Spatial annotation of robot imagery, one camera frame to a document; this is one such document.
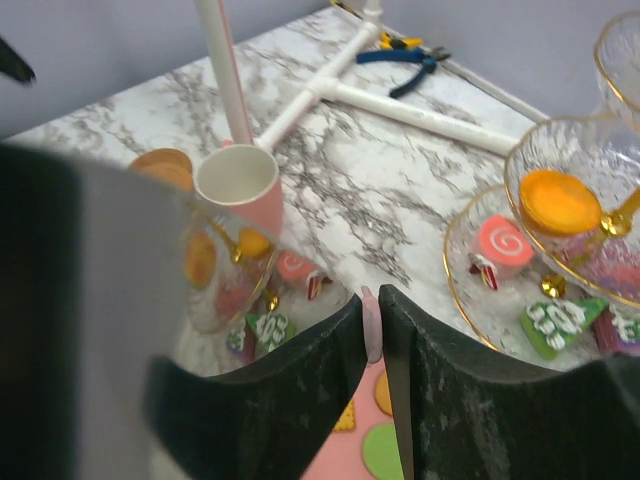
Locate toy orange round cookie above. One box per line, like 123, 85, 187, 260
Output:
374, 370, 393, 417

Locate pink mug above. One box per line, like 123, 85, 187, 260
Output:
194, 144, 284, 237

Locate toy yellow cracker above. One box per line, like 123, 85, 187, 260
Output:
332, 398, 356, 433

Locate white pvc pipe frame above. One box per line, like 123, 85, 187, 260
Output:
193, 0, 519, 157

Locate yellow-handled pliers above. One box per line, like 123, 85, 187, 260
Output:
379, 31, 423, 50

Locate toy green macaron lower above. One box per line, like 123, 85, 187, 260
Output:
361, 423, 404, 480

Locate three-tier glass dessert stand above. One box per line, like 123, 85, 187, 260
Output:
443, 11, 639, 369

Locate toy purple cake slice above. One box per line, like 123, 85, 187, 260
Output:
593, 305, 639, 356

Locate pink-handled metal tongs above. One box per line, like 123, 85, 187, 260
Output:
1, 144, 382, 479

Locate blue-handled pliers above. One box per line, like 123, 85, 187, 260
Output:
356, 47, 451, 99

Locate toy orange egg tart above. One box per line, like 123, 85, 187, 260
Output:
519, 169, 602, 237

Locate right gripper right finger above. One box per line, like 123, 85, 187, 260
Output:
379, 285, 639, 479

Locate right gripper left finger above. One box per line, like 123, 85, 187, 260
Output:
143, 296, 365, 479

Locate yellow-handled tool at wall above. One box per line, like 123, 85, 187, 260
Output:
330, 0, 362, 19

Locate pink serving tray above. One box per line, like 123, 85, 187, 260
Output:
303, 361, 394, 480

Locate toy green cake slice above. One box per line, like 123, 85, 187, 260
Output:
520, 297, 609, 360

